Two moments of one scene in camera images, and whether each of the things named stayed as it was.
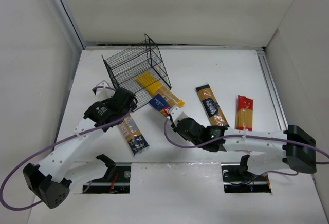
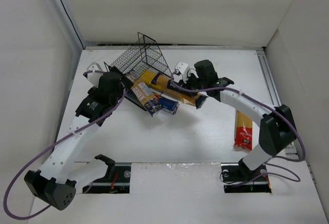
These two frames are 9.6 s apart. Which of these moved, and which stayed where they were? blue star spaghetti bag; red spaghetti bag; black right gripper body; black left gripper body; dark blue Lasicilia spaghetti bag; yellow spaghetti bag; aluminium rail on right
Moved: yellow spaghetti bag; black left gripper body; blue star spaghetti bag; dark blue Lasicilia spaghetti bag; black right gripper body
Stayed: aluminium rail on right; red spaghetti bag
